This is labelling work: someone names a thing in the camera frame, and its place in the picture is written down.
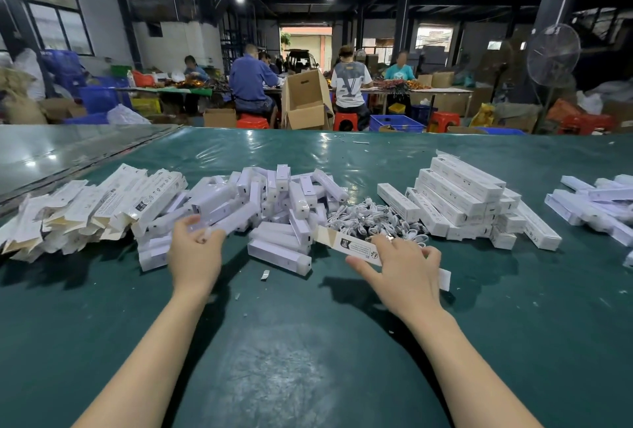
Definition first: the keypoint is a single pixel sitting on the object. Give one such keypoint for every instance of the red plastic stool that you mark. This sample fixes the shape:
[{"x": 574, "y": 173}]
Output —
[
  {"x": 252, "y": 121},
  {"x": 345, "y": 122},
  {"x": 586, "y": 124},
  {"x": 443, "y": 122}
]

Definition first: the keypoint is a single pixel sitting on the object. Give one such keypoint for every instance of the person's left forearm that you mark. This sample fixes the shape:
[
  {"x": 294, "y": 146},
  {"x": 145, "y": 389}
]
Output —
[{"x": 148, "y": 358}]

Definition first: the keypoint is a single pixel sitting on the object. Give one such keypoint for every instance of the long work table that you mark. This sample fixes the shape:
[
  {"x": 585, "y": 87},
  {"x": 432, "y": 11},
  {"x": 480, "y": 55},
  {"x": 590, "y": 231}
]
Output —
[
  {"x": 435, "y": 91},
  {"x": 163, "y": 90}
]

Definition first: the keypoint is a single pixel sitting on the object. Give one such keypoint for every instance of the person's left hand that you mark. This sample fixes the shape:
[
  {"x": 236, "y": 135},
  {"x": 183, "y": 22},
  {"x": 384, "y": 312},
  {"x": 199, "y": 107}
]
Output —
[{"x": 194, "y": 257}]

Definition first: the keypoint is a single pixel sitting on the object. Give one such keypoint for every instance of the orange bag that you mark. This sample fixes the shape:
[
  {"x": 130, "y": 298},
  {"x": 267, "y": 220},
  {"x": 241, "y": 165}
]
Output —
[{"x": 563, "y": 110}]

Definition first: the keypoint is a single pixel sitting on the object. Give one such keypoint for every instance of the yellow bag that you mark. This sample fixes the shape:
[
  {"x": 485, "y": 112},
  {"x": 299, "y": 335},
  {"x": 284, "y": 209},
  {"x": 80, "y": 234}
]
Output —
[{"x": 482, "y": 116}]

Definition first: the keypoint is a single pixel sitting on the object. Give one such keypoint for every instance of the person's right hand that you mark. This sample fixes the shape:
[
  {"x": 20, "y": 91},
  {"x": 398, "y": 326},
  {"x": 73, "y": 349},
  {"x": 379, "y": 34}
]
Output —
[{"x": 408, "y": 279}]

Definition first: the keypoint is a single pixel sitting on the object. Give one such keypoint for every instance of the white plastic bag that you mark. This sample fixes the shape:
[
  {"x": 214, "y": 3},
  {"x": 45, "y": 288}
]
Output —
[{"x": 126, "y": 116}]

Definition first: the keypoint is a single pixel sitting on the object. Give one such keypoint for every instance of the heap of loose white boxes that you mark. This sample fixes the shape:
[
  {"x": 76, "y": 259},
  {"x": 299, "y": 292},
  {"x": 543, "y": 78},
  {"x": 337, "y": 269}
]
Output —
[{"x": 593, "y": 205}]

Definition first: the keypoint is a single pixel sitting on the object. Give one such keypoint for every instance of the stack of packed white boxes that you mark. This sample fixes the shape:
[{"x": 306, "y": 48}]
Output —
[{"x": 460, "y": 195}]

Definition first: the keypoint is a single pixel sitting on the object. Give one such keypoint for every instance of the person's right thumb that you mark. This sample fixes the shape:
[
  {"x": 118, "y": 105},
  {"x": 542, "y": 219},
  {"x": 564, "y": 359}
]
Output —
[{"x": 363, "y": 270}]

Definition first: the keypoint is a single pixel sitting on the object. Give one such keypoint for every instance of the small brown cardboard box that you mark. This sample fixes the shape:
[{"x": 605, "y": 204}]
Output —
[{"x": 220, "y": 118}]

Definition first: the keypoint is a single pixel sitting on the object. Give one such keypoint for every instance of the standing pedestal fan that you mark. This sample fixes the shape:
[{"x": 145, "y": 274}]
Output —
[{"x": 553, "y": 54}]

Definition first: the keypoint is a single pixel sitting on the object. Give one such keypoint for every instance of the white carton sleeve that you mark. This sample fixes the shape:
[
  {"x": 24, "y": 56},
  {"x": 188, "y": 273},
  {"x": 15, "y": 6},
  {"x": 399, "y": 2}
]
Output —
[{"x": 341, "y": 243}]

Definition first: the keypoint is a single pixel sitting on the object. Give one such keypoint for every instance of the white plastic tray insert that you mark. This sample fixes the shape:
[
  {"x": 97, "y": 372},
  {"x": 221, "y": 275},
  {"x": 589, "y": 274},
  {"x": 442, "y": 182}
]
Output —
[{"x": 232, "y": 219}]

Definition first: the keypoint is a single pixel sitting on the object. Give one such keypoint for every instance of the yellow plastic crate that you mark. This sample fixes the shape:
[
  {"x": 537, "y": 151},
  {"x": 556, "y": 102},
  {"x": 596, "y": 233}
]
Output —
[{"x": 146, "y": 105}]

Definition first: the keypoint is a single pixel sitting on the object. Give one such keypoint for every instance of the pile of flat folded cartons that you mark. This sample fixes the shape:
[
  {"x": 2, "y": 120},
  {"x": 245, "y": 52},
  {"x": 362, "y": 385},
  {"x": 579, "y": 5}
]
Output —
[{"x": 84, "y": 210}]

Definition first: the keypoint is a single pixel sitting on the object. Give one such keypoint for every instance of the black car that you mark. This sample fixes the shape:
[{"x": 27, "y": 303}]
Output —
[{"x": 301, "y": 60}]

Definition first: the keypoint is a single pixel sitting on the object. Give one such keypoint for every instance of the stack of blue plastic crates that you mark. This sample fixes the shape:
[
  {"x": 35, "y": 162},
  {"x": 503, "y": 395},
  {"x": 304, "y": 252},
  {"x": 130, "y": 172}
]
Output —
[{"x": 101, "y": 96}]

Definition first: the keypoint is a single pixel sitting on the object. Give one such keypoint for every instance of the pile of white plastic trays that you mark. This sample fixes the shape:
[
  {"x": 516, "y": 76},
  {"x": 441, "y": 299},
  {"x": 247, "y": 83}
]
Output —
[{"x": 282, "y": 225}]

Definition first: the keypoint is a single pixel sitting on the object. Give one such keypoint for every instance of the person's left thumb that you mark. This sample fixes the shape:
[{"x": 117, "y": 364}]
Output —
[{"x": 211, "y": 235}]

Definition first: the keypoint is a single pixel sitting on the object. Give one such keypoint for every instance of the person's right forearm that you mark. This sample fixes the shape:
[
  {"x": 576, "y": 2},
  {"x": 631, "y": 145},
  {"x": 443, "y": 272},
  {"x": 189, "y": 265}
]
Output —
[{"x": 465, "y": 373}]

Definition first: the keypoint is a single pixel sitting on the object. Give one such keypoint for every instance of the blue plastic crate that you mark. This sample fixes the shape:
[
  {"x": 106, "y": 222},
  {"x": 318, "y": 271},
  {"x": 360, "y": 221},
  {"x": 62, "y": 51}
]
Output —
[{"x": 396, "y": 124}]

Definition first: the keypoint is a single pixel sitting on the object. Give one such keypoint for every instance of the open brown cardboard box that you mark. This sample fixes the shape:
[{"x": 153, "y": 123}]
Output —
[{"x": 304, "y": 101}]

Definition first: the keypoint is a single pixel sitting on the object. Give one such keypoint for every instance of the dark framed window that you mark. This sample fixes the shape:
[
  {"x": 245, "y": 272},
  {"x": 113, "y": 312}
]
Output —
[{"x": 57, "y": 22}]

